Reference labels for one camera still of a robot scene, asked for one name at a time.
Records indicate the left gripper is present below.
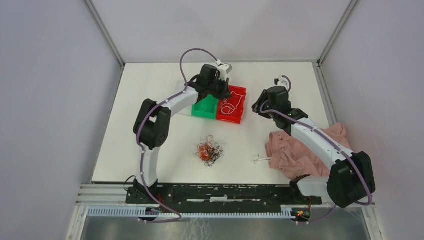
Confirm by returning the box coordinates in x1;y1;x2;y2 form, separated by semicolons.
208;76;233;101

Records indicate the cable pile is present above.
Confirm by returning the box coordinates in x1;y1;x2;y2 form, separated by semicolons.
193;135;228;168

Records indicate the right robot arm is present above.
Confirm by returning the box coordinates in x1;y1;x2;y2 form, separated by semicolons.
252;85;376;208

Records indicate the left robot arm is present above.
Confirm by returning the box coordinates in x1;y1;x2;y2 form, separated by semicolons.
126;61;232;204

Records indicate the green plastic bin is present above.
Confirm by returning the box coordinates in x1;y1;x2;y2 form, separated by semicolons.
191;95;219;120

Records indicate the red plastic bin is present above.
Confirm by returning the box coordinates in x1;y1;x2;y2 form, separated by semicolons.
216;85;247;124

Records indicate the clear plastic bin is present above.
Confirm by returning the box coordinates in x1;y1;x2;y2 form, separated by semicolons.
168;77;199;116

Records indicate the pink cloth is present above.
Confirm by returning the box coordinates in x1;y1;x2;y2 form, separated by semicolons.
264;122;357;181

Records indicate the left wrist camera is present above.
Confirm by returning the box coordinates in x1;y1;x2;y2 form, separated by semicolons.
215;59;233;82

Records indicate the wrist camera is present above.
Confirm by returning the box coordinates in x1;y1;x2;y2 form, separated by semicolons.
215;59;233;82
274;75;293;92

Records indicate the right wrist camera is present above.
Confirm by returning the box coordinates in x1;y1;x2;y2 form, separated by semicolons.
274;75;293;92

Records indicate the white drawstring cord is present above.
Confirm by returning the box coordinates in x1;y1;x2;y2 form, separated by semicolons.
251;154;273;167

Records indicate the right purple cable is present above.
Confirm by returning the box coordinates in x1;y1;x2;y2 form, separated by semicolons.
258;75;374;226

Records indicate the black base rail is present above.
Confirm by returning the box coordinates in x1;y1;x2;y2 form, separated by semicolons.
125;183;323;214

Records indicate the blue cable duct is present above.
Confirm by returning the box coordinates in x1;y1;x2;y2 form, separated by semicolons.
86;206;297;220

